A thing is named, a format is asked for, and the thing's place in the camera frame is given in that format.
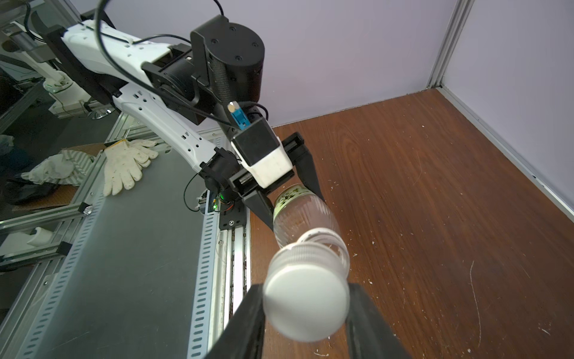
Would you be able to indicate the white work gloves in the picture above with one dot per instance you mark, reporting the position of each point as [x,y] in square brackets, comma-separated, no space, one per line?
[125,161]

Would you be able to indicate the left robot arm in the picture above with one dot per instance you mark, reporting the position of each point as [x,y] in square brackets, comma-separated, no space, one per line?
[201,97]

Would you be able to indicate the white bottle cap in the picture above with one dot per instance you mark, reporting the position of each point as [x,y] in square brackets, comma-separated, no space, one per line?
[306,295]

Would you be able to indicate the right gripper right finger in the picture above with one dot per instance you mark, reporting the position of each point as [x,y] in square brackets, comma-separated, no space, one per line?
[368,334]

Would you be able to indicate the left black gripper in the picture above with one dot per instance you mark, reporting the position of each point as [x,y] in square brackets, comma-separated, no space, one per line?
[224,174]

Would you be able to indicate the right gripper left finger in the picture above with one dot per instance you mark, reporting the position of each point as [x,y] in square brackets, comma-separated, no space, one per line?
[243,338]

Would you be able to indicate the green label clear bottle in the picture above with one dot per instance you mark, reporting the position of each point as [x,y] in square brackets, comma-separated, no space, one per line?
[302,216]

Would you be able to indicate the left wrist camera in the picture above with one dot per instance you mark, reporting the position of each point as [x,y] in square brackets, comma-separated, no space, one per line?
[260,150]

